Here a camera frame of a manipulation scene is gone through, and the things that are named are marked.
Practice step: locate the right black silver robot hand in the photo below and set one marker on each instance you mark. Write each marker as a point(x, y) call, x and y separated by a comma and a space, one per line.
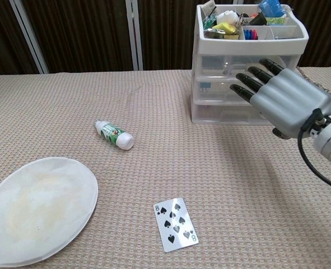
point(291, 101)

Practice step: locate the clear plastic drawer with pendant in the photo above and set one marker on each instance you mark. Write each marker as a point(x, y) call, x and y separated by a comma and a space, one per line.
point(215, 64)

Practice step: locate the white plastic drawer unit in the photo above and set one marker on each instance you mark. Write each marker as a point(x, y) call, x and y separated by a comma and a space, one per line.
point(252, 46)

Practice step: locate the clear drawer with blue clip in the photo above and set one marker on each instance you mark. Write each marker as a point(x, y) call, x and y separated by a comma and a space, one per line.
point(218, 93)

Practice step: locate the blue red disc stack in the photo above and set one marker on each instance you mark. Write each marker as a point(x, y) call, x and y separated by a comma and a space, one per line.
point(251, 33)

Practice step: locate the light green packet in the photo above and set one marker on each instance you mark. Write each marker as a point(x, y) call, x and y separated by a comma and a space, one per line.
point(275, 20)

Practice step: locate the small blue clip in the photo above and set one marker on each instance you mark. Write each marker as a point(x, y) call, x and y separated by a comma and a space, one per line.
point(206, 86)

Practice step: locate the black small pouch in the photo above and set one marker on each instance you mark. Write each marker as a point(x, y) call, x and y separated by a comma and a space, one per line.
point(259, 19)

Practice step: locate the blue plastic packet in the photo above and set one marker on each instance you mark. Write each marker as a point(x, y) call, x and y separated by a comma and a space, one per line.
point(269, 7)

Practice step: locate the yellow wrapped packet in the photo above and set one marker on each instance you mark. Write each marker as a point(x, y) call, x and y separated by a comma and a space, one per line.
point(224, 27)

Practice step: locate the white crumpled lump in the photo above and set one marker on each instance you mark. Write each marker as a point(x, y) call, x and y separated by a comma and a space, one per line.
point(228, 16)

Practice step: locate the teal snack packet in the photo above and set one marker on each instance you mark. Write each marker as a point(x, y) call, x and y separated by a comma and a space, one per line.
point(209, 21)

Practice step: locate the beige paper sachet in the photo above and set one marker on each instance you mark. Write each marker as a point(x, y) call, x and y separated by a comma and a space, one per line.
point(209, 7)

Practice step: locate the beige woven tablecloth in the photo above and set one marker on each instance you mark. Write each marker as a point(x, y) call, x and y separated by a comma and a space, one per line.
point(154, 112)

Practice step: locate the eight of spades card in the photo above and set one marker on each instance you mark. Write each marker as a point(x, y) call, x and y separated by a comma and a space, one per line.
point(176, 224)

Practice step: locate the white bottle green label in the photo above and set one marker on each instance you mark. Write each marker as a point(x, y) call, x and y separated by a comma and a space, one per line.
point(114, 135)

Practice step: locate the black pleated curtain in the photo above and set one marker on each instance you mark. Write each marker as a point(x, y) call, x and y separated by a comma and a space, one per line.
point(84, 28)

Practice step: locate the white paper plate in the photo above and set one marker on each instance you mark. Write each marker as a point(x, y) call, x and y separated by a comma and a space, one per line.
point(42, 213)

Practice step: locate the aluminium frame post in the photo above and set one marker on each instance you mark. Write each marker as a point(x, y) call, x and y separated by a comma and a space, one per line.
point(28, 36)
point(134, 36)

